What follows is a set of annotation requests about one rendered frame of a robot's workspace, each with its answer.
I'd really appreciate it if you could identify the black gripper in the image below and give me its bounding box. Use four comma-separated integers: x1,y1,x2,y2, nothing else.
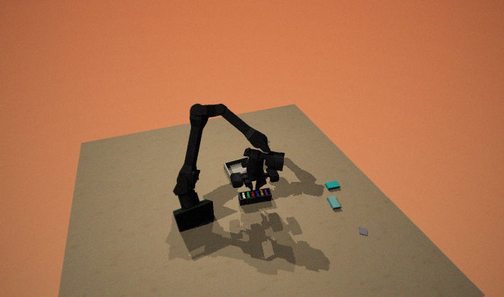
231,166,279,192

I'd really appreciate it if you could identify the teal rectangular block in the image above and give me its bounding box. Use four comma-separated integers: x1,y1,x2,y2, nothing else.
325,181,340,190
327,196,341,210

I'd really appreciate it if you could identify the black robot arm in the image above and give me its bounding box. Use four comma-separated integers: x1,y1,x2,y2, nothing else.
173,104,285,210

